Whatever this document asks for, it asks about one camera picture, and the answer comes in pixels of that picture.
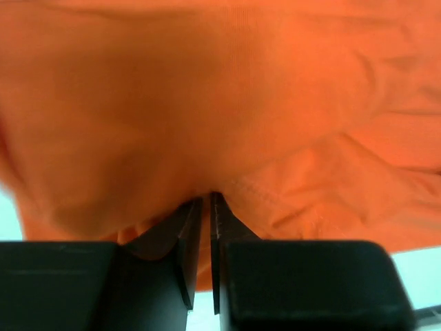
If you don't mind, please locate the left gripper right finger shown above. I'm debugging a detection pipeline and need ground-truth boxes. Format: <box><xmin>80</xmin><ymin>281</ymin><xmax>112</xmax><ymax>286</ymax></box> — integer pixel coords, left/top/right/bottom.
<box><xmin>210</xmin><ymin>193</ymin><xmax>416</xmax><ymax>330</ymax></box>

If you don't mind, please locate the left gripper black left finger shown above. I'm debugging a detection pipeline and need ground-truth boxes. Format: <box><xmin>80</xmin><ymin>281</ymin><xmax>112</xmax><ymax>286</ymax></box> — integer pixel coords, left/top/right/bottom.
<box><xmin>1</xmin><ymin>199</ymin><xmax>203</xmax><ymax>330</ymax></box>

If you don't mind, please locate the orange t shirt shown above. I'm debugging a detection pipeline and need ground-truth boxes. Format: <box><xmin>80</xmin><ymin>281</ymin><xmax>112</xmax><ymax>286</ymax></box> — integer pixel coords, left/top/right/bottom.
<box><xmin>0</xmin><ymin>0</ymin><xmax>441</xmax><ymax>294</ymax></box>

